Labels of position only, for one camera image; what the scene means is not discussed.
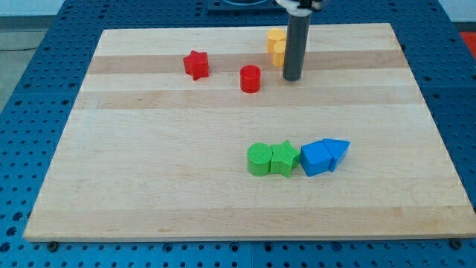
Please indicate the yellow block rear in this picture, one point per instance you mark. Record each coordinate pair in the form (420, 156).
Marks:
(274, 35)

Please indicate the red star block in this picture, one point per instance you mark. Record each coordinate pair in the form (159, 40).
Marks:
(196, 64)

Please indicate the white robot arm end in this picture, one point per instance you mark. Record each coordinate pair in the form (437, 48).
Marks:
(301, 8)

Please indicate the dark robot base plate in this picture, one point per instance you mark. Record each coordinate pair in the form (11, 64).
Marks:
(221, 6)

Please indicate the yellow block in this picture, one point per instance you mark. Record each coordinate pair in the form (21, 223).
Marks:
(278, 55)
(274, 35)

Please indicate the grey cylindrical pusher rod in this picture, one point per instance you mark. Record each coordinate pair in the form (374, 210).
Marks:
(296, 38)

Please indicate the green cylinder block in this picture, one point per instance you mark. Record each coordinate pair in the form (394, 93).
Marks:
(259, 159)

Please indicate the green star block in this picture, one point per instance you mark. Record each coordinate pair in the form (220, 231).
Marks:
(284, 158)

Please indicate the red cylinder block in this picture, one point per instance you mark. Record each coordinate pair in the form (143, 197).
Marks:
(250, 79)

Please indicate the blue cube block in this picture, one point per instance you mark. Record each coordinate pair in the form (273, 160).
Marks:
(315, 158)

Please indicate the wooden board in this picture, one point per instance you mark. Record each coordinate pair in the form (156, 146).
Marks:
(149, 154)

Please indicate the yellow block front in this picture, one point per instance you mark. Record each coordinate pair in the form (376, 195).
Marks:
(278, 55)

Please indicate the blue triangle block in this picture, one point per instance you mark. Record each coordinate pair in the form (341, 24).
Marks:
(338, 150)

